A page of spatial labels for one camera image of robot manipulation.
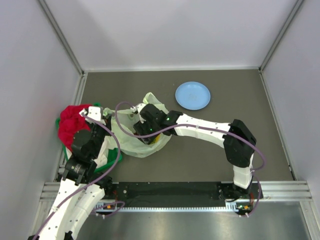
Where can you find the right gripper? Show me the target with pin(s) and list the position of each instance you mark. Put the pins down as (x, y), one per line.
(141, 127)

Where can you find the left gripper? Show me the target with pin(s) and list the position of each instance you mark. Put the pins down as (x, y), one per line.
(107, 121)

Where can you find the yellow orange fruit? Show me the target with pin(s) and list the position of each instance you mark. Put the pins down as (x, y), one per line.
(157, 138)

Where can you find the light green plastic bag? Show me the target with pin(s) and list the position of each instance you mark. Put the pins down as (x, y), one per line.
(133, 146)

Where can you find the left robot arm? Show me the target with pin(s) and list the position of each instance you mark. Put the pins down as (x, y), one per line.
(76, 197)

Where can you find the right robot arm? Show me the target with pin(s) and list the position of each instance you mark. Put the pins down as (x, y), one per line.
(235, 138)

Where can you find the red cloth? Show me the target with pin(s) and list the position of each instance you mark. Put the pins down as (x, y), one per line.
(70, 123)

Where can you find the white cloth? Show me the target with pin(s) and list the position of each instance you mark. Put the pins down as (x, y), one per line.
(106, 150)

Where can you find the green plastic tray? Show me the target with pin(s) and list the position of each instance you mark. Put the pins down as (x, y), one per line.
(67, 153)

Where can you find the blue round plate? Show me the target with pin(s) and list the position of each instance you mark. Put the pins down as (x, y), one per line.
(193, 95)

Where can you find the aluminium frame profile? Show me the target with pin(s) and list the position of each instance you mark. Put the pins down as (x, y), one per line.
(61, 37)

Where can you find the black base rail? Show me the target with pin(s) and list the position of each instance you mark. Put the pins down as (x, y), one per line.
(175, 194)

